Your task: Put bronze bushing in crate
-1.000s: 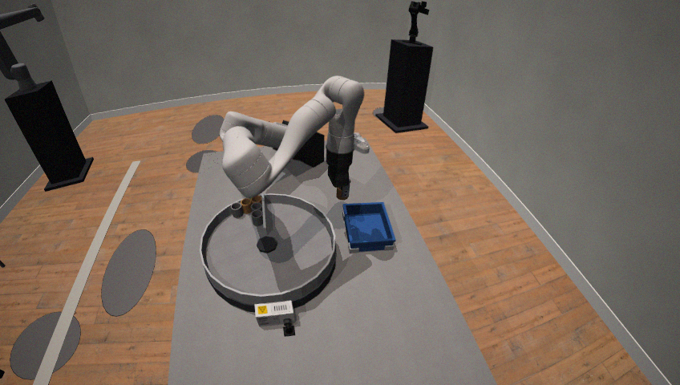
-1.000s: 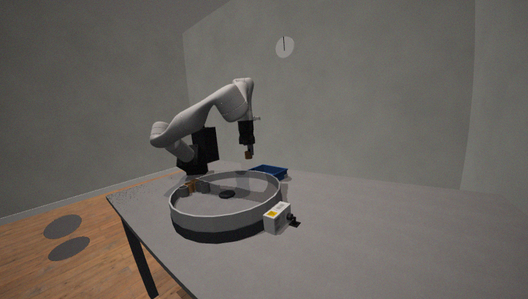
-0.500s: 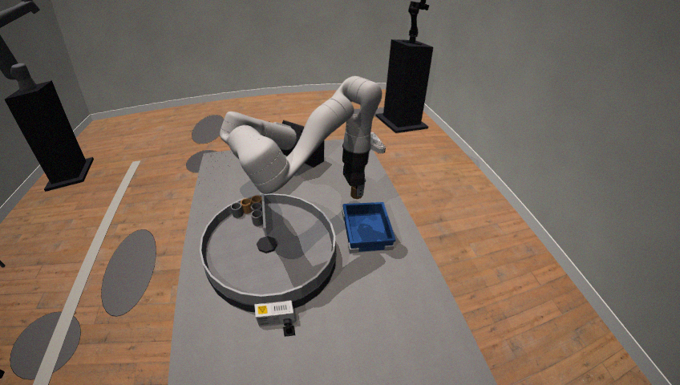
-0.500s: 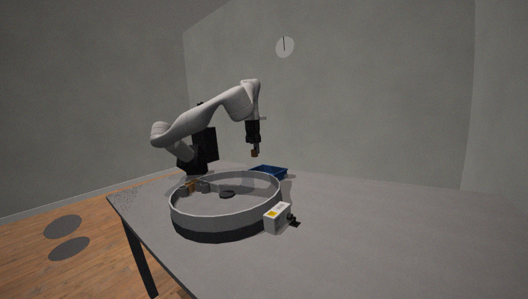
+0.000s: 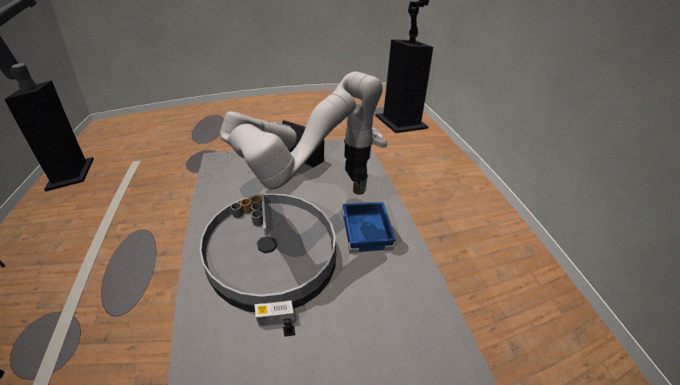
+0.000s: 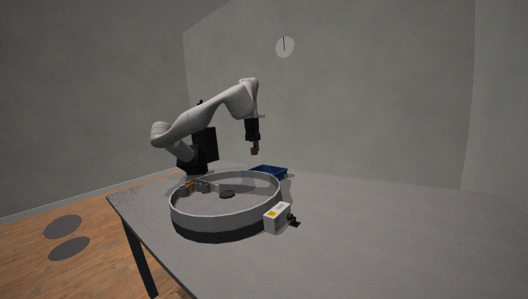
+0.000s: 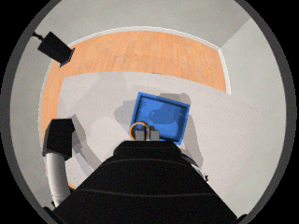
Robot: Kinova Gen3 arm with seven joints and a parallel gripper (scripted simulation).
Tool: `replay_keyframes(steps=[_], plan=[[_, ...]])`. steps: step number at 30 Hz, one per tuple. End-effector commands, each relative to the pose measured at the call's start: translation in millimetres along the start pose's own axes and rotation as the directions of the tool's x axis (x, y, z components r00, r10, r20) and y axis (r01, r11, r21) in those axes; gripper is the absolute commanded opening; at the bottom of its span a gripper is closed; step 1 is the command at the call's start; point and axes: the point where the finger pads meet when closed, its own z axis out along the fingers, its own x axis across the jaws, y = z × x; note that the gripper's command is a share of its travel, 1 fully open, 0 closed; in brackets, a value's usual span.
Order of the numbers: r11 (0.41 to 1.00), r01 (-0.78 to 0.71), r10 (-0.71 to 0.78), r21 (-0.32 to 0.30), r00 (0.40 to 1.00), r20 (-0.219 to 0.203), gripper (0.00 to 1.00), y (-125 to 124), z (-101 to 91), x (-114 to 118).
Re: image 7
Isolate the blue plastic crate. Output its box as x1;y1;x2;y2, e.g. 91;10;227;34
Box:
130;92;190;145

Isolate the bronze bushing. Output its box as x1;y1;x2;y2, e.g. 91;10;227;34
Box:
129;121;150;141

